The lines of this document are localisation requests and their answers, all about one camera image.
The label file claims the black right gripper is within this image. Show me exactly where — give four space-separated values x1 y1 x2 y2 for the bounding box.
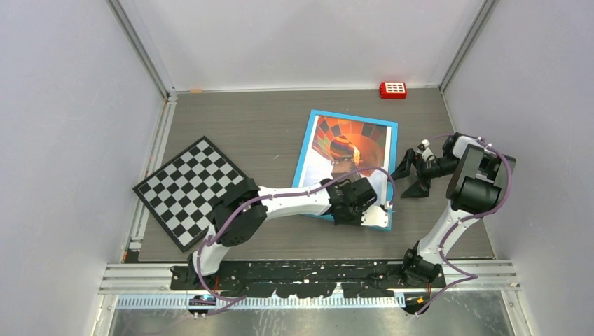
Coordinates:
388 148 460 198

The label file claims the blue picture frame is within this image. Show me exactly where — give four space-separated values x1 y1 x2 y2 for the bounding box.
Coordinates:
292 110 398 210

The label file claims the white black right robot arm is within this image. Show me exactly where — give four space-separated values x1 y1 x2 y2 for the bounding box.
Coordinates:
392 132 516 288

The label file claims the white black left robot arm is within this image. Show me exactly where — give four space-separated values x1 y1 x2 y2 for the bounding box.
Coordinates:
188 178 389 290

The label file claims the red toy brick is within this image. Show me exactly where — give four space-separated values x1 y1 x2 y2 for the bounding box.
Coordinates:
379 81 408 99

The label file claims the black white chessboard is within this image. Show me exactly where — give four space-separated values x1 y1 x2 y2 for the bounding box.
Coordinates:
132 136 247 252

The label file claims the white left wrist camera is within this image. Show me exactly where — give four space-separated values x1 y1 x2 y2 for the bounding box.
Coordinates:
361 203 393 230

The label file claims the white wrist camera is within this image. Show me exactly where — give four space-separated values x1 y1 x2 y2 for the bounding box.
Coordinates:
361 203 393 230
415 139 436 162

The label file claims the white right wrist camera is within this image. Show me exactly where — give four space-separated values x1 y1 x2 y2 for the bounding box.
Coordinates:
415 139 436 162

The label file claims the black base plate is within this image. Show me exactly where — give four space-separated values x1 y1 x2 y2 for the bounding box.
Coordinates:
170 259 446 298

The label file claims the aluminium front rail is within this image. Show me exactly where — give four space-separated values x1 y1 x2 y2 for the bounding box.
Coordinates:
99 260 520 309

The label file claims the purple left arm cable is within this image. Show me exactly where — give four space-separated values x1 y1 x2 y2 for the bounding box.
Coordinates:
192 166 396 321

